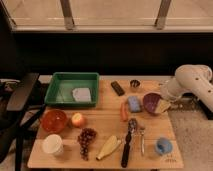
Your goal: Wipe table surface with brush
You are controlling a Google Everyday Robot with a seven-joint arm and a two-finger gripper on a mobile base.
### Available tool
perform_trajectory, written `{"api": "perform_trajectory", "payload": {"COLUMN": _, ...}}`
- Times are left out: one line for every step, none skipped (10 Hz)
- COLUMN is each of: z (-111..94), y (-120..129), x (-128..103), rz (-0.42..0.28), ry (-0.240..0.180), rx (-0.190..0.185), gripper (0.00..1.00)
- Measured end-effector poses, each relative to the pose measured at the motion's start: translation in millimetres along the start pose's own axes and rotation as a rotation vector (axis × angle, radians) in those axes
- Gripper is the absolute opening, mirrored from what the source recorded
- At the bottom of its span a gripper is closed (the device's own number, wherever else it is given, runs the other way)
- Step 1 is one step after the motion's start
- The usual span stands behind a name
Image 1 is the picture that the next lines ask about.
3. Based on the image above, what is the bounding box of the black chair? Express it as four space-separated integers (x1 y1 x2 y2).
0 73 46 171

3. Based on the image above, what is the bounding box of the black rectangular block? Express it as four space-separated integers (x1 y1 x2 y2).
111 81 125 96

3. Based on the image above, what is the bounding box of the grey cloth in tray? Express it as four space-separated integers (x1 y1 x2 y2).
72 88 91 102

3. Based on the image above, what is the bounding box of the red yellow apple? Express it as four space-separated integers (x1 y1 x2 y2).
71 113 86 128

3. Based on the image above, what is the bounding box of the dark grape bunch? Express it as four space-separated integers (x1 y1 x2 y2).
77 128 97 160

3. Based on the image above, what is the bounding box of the white paper cup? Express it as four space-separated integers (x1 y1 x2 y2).
42 134 63 156

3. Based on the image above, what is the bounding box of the orange carrot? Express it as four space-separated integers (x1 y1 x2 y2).
120 102 128 122

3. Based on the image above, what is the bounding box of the green plastic tray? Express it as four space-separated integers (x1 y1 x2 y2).
45 72 99 108

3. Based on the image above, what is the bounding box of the orange plastic bowl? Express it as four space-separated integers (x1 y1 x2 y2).
41 109 68 133

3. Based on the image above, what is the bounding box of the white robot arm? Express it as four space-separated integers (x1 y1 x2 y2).
160 65 213 112

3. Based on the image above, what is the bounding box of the purple bowl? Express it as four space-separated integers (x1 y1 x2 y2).
143 93 171 115

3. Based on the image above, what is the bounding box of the blue small cup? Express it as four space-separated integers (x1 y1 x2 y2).
155 137 173 155

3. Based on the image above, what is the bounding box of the wooden board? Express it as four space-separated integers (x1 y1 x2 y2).
28 79 184 170

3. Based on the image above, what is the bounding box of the blue sponge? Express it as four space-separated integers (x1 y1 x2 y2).
128 96 141 113

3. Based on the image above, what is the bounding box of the small metal cup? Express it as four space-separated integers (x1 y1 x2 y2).
130 79 140 89

